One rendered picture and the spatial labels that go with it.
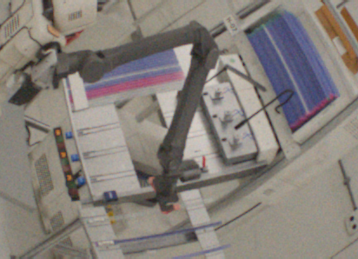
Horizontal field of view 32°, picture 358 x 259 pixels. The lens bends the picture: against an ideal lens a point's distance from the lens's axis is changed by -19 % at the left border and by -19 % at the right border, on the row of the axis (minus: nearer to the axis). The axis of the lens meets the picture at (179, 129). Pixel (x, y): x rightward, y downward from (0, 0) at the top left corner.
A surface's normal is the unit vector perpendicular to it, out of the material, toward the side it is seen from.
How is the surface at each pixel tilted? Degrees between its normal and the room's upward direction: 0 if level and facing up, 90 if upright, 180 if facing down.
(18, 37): 82
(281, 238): 90
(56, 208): 90
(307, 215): 90
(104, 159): 45
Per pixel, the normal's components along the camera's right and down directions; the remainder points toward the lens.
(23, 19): -0.48, -0.29
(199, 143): 0.10, -0.56
